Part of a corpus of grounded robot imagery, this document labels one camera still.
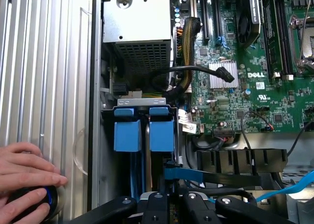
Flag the beige expansion slot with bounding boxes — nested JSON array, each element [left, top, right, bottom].
[[190, 0, 199, 18]]

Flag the white wire label tag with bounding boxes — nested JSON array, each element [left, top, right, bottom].
[[177, 109, 197, 134]]

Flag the silver power supply unit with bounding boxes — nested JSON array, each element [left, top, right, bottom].
[[102, 0, 172, 74]]

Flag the black angled SATA wire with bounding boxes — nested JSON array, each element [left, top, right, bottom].
[[150, 64, 236, 97]]

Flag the clear round plastic disc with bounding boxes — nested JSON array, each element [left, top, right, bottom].
[[72, 127, 89, 177]]

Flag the thin looped black wire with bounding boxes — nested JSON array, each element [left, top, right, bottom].
[[240, 110, 275, 151]]

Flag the black expansion slot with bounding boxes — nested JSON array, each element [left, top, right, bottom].
[[200, 0, 211, 40], [212, 0, 223, 38]]

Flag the metal socket cover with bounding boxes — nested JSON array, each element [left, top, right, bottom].
[[295, 59, 314, 75]]

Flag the black motherboard wire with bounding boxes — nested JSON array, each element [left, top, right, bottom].
[[286, 120, 314, 158]]

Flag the yellow black braided cable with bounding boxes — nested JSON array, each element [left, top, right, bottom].
[[180, 16, 201, 93]]

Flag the CPU socket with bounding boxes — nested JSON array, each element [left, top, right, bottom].
[[289, 12, 314, 70]]

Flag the person's left hand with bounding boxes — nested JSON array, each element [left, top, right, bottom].
[[0, 141, 69, 193]]

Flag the black graphics card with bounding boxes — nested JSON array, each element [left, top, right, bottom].
[[235, 0, 262, 49]]

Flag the black RAM slot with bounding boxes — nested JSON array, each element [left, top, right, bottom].
[[276, 0, 294, 82]]

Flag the thin metal locking lever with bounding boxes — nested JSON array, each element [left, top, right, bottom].
[[298, 0, 312, 62]]

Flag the person's right hand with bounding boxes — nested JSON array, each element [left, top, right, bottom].
[[0, 188, 51, 224]]

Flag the white plug yellow wires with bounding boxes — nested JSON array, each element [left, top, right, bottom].
[[129, 90, 162, 99]]

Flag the grey metal drive cage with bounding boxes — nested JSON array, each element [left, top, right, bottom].
[[286, 192, 314, 224]]

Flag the green Dell motherboard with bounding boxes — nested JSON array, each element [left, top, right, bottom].
[[171, 0, 314, 136]]

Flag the hard drive in blue caddy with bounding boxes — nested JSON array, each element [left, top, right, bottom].
[[100, 97, 183, 197]]

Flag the silver chipset heatsink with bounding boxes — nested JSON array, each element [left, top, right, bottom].
[[208, 61, 239, 90]]

